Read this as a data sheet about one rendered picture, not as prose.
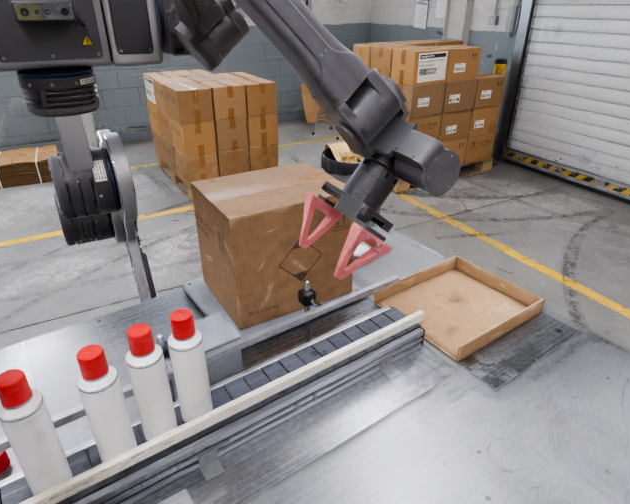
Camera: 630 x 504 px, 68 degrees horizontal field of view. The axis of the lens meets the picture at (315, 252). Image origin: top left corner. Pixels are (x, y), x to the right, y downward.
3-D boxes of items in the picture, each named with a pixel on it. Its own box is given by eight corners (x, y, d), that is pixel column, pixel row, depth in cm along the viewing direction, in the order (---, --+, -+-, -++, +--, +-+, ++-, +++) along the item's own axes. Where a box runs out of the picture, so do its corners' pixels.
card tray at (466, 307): (457, 362, 96) (460, 347, 94) (373, 303, 115) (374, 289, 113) (540, 312, 111) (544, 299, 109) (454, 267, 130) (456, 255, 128)
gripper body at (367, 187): (358, 217, 58) (392, 167, 57) (317, 190, 66) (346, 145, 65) (387, 237, 62) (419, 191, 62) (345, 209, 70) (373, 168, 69)
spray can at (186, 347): (188, 431, 75) (169, 329, 65) (177, 411, 78) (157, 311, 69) (218, 417, 77) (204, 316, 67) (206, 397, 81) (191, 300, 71)
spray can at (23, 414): (35, 509, 63) (-16, 399, 53) (30, 481, 67) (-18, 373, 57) (77, 489, 66) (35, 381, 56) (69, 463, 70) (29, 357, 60)
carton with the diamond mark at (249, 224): (239, 331, 102) (228, 218, 89) (203, 281, 120) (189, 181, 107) (352, 292, 115) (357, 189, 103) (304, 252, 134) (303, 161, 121)
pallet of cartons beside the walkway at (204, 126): (283, 187, 419) (279, 82, 376) (192, 205, 382) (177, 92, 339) (233, 153, 510) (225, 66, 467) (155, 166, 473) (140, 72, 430)
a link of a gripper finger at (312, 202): (302, 253, 63) (341, 194, 62) (278, 232, 68) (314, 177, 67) (334, 270, 67) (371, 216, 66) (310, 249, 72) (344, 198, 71)
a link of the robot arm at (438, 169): (376, 72, 59) (330, 122, 58) (440, 86, 50) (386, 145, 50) (416, 138, 66) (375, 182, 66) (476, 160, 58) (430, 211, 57)
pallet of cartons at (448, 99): (398, 195, 401) (411, 51, 347) (342, 168, 465) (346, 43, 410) (493, 172, 456) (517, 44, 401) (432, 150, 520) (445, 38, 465)
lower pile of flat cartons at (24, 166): (-20, 191, 409) (-28, 168, 399) (-12, 173, 452) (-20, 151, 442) (62, 180, 434) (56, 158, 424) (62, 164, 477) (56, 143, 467)
